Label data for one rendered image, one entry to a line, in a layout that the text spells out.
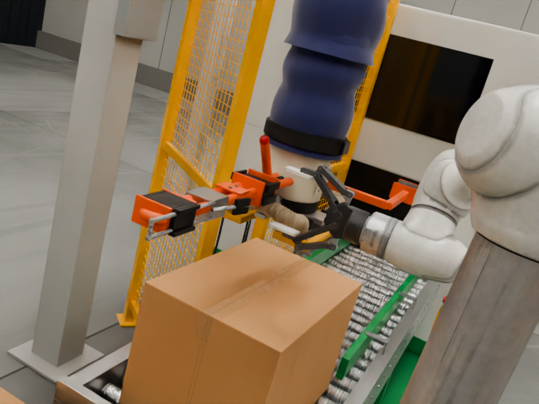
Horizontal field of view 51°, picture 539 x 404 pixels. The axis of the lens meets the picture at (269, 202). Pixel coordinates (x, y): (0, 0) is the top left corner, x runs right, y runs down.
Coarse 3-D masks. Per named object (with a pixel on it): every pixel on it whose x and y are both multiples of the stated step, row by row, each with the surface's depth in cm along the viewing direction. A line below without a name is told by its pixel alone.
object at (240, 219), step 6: (228, 210) 147; (252, 210) 152; (258, 210) 154; (222, 216) 147; (228, 216) 146; (234, 216) 145; (240, 216) 145; (246, 216) 147; (252, 216) 150; (240, 222) 145
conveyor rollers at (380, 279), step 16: (336, 256) 321; (352, 256) 328; (368, 256) 340; (336, 272) 301; (352, 272) 307; (368, 272) 313; (384, 272) 318; (400, 272) 324; (368, 288) 287; (384, 288) 293; (416, 288) 305; (368, 304) 269; (384, 304) 274; (400, 304) 280; (352, 320) 252; (368, 320) 251; (352, 336) 235; (384, 336) 240; (368, 352) 224; (336, 368) 209; (352, 368) 208; (112, 384) 165; (336, 384) 200; (352, 384) 199; (112, 400) 161; (320, 400) 185; (336, 400) 191
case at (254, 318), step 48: (144, 288) 144; (192, 288) 147; (240, 288) 154; (288, 288) 162; (336, 288) 171; (144, 336) 146; (192, 336) 139; (240, 336) 132; (288, 336) 136; (336, 336) 174; (144, 384) 148; (192, 384) 141; (240, 384) 134; (288, 384) 144
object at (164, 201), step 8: (152, 192) 101; (160, 192) 102; (168, 192) 104; (136, 200) 98; (144, 200) 98; (152, 200) 97; (160, 200) 98; (168, 200) 99; (176, 200) 100; (184, 200) 102; (192, 200) 103; (136, 208) 98; (152, 208) 97; (160, 208) 96; (168, 208) 96; (136, 216) 99; (144, 224) 98; (168, 224) 97
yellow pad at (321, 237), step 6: (318, 210) 169; (324, 210) 160; (312, 222) 147; (312, 228) 149; (276, 234) 141; (324, 234) 149; (330, 234) 153; (282, 240) 140; (288, 240) 140; (306, 240) 140; (312, 240) 141; (318, 240) 144
